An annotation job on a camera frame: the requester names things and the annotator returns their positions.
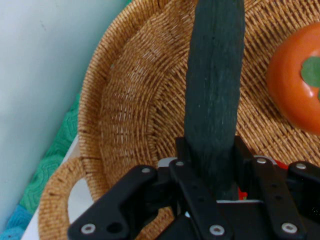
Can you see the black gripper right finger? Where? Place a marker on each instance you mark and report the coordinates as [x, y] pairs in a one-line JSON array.
[[275, 195]]

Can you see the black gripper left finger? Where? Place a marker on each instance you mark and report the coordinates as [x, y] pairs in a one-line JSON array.
[[120, 207]]

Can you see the long dark green cucumber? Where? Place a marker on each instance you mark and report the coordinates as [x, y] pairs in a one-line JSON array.
[[215, 75]]

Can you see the light blue-green foam mat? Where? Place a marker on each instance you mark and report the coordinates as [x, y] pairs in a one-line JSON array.
[[57, 152]]

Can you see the orange toy tomato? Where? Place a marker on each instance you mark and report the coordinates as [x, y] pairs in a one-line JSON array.
[[285, 82]]

